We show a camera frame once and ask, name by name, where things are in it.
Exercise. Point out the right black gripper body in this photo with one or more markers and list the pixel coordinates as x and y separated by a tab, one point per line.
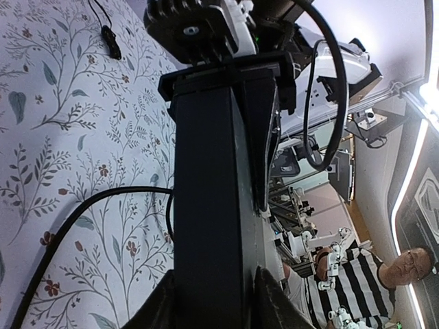
251	77

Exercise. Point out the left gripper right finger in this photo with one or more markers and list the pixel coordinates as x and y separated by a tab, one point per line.
271	307

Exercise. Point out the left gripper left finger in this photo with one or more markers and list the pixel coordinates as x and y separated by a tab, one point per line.
157	312

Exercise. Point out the black TP-Link network switch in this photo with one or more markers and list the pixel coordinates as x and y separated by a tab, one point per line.
217	226

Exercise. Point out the black power adapter with cord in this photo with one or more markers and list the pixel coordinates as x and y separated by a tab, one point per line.
108	36

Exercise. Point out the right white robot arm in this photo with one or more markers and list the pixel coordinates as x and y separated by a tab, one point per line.
335	78

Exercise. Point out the person in striped shirt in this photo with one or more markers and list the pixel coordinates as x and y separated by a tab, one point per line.
365	286

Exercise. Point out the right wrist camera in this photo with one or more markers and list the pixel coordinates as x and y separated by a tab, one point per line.
202	31

